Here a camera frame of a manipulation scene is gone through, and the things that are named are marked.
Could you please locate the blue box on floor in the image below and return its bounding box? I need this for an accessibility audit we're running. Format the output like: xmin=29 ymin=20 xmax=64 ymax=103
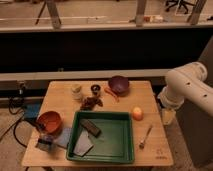
xmin=24 ymin=103 xmax=41 ymax=119

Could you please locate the dark scrub brush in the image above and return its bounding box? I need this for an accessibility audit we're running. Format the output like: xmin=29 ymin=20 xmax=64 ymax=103
xmin=36 ymin=135 xmax=54 ymax=152

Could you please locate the small metal cup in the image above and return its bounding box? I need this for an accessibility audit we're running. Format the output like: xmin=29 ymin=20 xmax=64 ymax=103
xmin=91 ymin=84 xmax=101 ymax=96

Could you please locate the dark brown block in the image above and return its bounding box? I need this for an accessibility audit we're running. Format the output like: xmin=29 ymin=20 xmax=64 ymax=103
xmin=80 ymin=119 xmax=101 ymax=137

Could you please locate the black cable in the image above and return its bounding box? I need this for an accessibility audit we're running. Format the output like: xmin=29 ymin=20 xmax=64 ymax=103
xmin=0 ymin=87 xmax=28 ymax=149

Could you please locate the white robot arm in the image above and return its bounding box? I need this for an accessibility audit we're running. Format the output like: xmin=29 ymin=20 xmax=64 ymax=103
xmin=157 ymin=62 xmax=213 ymax=125

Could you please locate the grey sponge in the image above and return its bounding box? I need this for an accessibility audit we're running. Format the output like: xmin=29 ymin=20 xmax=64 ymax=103
xmin=73 ymin=130 xmax=93 ymax=156

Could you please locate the cream ceramic cup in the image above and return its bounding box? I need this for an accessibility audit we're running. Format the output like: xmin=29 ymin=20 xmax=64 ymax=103
xmin=71 ymin=84 xmax=83 ymax=100

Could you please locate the purple bowl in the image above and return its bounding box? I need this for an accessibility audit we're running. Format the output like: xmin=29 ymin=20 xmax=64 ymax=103
xmin=108 ymin=75 xmax=129 ymax=94

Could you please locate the green plastic tray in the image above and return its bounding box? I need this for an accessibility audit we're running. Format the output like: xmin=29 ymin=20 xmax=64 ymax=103
xmin=66 ymin=111 xmax=134 ymax=164

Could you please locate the black office chair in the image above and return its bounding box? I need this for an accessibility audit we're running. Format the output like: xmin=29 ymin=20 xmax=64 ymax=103
xmin=165 ymin=0 xmax=195 ymax=14

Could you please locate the orange bowl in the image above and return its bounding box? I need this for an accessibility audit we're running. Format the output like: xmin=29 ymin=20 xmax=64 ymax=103
xmin=37 ymin=111 xmax=62 ymax=134

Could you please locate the brown dried leaf clump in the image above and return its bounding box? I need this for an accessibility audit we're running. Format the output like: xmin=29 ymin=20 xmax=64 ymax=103
xmin=80 ymin=97 xmax=103 ymax=110

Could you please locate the grey robot base column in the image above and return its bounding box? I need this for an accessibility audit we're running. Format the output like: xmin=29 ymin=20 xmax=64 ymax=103
xmin=177 ymin=35 xmax=213 ymax=170

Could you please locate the orange apple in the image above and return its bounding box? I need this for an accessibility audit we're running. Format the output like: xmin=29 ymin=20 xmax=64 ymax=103
xmin=131 ymin=107 xmax=143 ymax=121

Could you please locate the blue cloth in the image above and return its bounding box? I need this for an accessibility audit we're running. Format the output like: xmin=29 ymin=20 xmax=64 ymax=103
xmin=54 ymin=127 xmax=72 ymax=148

